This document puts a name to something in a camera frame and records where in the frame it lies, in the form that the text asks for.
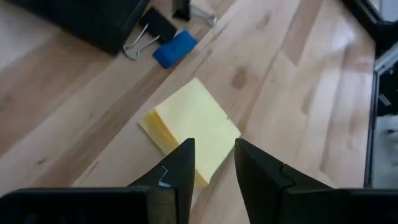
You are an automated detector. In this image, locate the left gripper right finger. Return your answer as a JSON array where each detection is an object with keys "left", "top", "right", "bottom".
[{"left": 234, "top": 138, "right": 334, "bottom": 224}]

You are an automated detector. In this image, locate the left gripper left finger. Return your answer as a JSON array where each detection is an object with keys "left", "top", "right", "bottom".
[{"left": 127, "top": 138, "right": 197, "bottom": 224}]

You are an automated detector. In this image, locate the yellow sticky note pad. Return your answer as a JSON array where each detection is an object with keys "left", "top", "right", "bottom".
[{"left": 137, "top": 77, "right": 243, "bottom": 190}]

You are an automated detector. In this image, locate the black binder clip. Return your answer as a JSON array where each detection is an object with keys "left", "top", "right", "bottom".
[
  {"left": 122, "top": 6, "right": 178, "bottom": 62},
  {"left": 172, "top": 0, "right": 219, "bottom": 28}
]

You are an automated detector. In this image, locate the black mesh desk organizer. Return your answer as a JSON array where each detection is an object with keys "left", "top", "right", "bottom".
[{"left": 7, "top": 0, "right": 150, "bottom": 56}]

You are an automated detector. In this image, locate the blue eraser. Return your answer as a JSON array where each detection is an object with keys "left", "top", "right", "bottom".
[{"left": 151, "top": 29, "right": 199, "bottom": 70}]

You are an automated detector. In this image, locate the black and silver rail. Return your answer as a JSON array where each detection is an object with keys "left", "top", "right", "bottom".
[{"left": 365, "top": 40, "right": 398, "bottom": 189}]

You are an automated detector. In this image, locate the black aluminium table frame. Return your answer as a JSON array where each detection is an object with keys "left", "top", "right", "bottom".
[{"left": 340, "top": 0, "right": 398, "bottom": 58}]

